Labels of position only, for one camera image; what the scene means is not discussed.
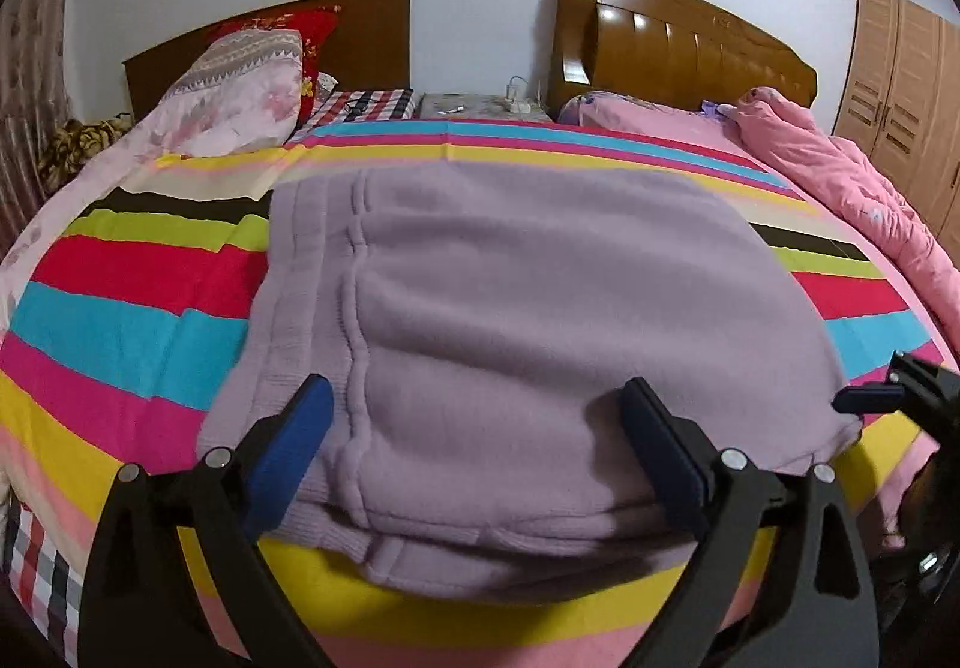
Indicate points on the light wooden wardrobe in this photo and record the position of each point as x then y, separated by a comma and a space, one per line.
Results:
900, 83

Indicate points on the white power strip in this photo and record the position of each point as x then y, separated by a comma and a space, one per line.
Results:
519, 106

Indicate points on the person's right forearm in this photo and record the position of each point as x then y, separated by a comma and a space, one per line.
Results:
930, 510

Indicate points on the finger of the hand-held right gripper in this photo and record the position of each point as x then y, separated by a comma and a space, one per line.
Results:
862, 399

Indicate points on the dark wooden headboard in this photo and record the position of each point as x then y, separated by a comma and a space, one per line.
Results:
360, 38

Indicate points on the brown gold patterned blanket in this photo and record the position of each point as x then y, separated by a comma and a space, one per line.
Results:
79, 143

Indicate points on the pink floral quilt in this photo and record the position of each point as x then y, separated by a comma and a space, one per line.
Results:
120, 151

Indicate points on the colourful striped bedsheet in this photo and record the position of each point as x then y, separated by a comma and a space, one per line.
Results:
135, 308

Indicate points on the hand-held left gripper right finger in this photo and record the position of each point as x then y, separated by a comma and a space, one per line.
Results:
661, 444

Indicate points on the lilac knit sweater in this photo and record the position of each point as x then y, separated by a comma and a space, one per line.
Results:
525, 308

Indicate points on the floral pleated curtain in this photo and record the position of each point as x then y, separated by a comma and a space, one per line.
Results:
30, 38

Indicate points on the purple pillow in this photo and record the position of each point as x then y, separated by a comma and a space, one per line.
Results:
589, 107

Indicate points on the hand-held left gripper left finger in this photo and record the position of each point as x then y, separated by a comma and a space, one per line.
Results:
292, 444

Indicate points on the glossy brown wooden headboard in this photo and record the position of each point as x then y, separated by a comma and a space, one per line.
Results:
675, 46

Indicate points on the red embroidered pillow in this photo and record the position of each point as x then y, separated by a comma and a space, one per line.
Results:
315, 35

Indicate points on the nightstand with floral cover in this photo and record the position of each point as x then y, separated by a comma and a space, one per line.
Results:
480, 104

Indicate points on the pink bedsheet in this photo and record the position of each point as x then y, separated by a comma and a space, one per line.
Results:
675, 124

